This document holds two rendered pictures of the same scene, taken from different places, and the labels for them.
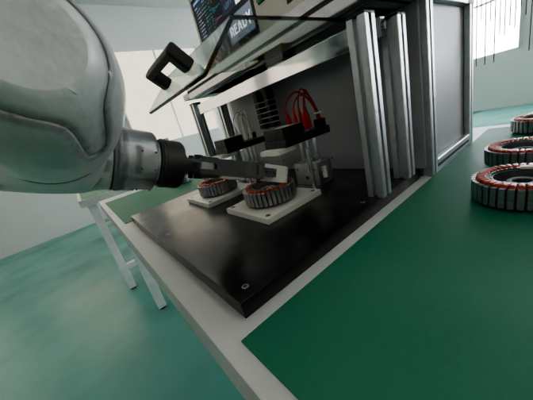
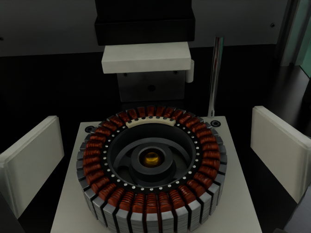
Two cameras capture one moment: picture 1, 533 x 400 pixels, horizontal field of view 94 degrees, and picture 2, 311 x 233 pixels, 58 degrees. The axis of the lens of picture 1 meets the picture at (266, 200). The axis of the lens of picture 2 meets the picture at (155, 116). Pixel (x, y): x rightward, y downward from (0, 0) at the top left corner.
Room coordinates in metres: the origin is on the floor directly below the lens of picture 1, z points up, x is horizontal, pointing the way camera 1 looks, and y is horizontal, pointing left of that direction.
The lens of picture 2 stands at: (0.42, 0.10, 0.97)
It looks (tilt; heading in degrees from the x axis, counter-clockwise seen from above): 41 degrees down; 306
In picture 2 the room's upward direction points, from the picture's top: 3 degrees counter-clockwise
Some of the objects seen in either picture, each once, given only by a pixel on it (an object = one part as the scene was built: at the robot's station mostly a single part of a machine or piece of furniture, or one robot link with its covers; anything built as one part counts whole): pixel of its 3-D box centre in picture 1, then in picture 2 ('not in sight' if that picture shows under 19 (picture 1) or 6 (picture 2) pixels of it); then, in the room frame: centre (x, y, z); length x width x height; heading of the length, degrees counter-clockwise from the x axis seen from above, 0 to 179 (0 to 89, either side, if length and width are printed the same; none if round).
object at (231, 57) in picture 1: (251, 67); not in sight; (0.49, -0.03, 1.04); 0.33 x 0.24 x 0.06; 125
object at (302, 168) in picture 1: (313, 171); (151, 70); (0.59, -0.13, 0.80); 0.08 x 0.05 x 0.06; 35
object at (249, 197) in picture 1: (269, 190); (152, 163); (0.51, -0.01, 0.80); 0.11 x 0.11 x 0.04
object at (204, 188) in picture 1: (217, 185); not in sight; (0.71, 0.13, 0.80); 0.11 x 0.11 x 0.04
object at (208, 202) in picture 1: (220, 193); not in sight; (0.71, 0.13, 0.78); 0.15 x 0.15 x 0.01; 35
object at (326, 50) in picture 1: (247, 87); not in sight; (0.67, -0.02, 1.03); 0.62 x 0.01 x 0.03; 35
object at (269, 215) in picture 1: (272, 201); (153, 181); (0.51, -0.01, 0.78); 0.15 x 0.15 x 0.01; 35
